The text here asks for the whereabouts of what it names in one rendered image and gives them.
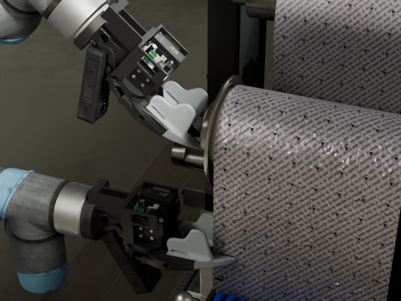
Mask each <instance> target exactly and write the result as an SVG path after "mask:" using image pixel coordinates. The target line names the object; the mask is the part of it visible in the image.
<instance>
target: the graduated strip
mask: <svg viewBox="0 0 401 301"><path fill-rule="evenodd" d="M199 271H200V269H194V270H192V271H185V272H184V274H183V276H182V277H181V278H180V280H179V282H178V283H177V285H176V286H175V288H174V289H173V291H172V293H171V294H170V296H169V298H168V299H167V301H172V299H175V297H176V295H177V294H178V293H179V292H181V291H188V289H189V288H190V286H191V284H192V283H193V281H194V280H195V278H196V276H197V275H198V273H199Z"/></svg>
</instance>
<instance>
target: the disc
mask: <svg viewBox="0 0 401 301"><path fill-rule="evenodd" d="M237 85H244V83H243V81H242V79H241V77H239V76H237V75H232V76H231V77H229V78H228V79H227V80H226V81H225V82H224V84H223V85H222V87H221V88H220V90H219V92H218V94H217V97H216V99H215V102H214V105H213V107H212V111H211V114H210V117H209V122H208V127H207V131H206V137H205V147H204V158H203V161H204V170H205V176H206V179H207V181H208V183H209V184H210V185H211V186H214V168H213V164H212V142H213V137H214V130H215V125H216V122H217V118H218V114H219V112H220V109H221V106H222V104H223V101H224V99H225V98H226V96H227V95H228V93H229V92H230V91H231V90H232V89H233V88H234V87H235V86H237Z"/></svg>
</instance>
